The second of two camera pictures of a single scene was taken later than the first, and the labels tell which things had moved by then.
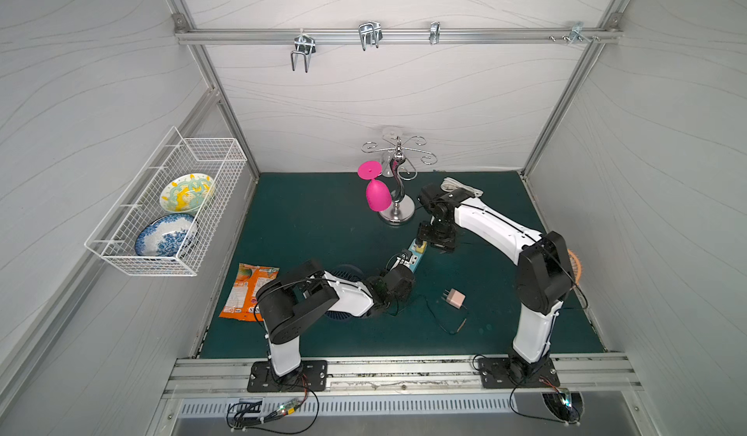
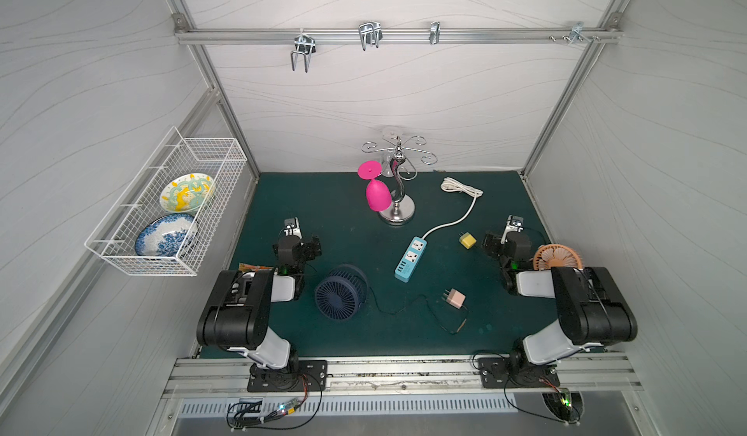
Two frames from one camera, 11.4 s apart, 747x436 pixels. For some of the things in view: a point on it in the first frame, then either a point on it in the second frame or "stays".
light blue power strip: [416, 254] stays
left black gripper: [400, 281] -> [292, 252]
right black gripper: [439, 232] -> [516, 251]
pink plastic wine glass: [377, 195] stays
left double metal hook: [303, 44] stays
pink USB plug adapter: [454, 297] stays
